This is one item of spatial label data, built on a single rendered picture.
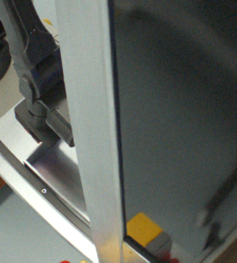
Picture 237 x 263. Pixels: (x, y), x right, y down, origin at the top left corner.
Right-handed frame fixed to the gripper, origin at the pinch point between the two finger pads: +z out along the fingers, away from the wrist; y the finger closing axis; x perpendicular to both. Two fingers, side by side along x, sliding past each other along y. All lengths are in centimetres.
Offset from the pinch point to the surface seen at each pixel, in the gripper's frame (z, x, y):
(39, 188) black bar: 0.4, -7.6, 6.5
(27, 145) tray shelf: 3.8, -2.6, -2.4
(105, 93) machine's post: -66, -13, 24
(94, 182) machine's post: -45, -13, 24
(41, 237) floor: 94, 1, -7
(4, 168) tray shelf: 3.8, -9.6, -2.1
